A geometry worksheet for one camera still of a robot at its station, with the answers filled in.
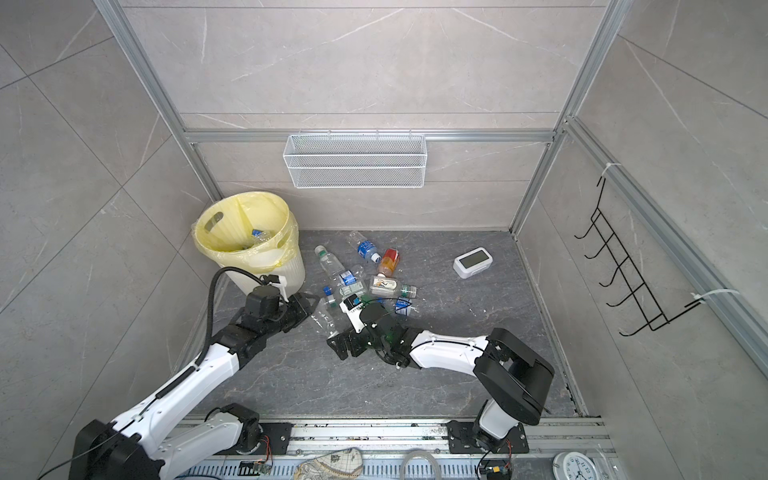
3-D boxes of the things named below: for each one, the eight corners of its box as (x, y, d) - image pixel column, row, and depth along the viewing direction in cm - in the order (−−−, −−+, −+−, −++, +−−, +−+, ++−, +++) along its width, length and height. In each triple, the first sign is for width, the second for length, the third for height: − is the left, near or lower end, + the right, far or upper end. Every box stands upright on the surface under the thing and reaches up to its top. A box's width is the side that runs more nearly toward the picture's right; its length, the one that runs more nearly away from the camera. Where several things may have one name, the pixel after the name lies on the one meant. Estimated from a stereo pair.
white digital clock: (462, 281, 107) (465, 273, 103) (449, 266, 111) (451, 258, 108) (492, 266, 112) (495, 258, 108) (478, 252, 116) (481, 244, 112)
